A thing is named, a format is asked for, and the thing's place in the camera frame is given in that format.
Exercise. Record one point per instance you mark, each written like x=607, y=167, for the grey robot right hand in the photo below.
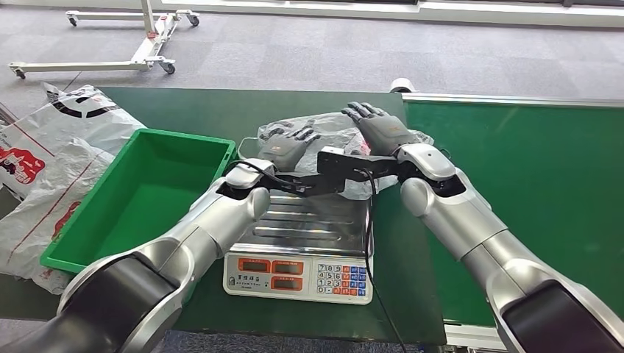
x=385, y=131

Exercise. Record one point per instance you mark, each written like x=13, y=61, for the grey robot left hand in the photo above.
x=287, y=148

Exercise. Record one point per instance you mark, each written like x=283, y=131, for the grey plastic mailer package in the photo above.
x=336, y=129

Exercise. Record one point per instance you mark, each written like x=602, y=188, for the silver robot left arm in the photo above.
x=161, y=263

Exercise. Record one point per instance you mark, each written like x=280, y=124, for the electronic scale with steel tray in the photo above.
x=302, y=234

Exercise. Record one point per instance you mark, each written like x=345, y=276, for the green plastic crate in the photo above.
x=146, y=195

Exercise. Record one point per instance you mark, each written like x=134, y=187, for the white mailer bag black print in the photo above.
x=73, y=119

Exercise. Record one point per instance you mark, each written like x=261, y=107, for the white mailer bag red lines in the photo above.
x=34, y=214

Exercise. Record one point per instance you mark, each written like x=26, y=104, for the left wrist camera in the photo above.
x=248, y=173

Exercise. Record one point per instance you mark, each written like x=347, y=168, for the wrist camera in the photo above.
x=248, y=173
x=346, y=168

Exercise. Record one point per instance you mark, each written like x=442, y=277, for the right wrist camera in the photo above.
x=346, y=168

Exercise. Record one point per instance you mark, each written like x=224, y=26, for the white wheeled stand frame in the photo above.
x=146, y=46

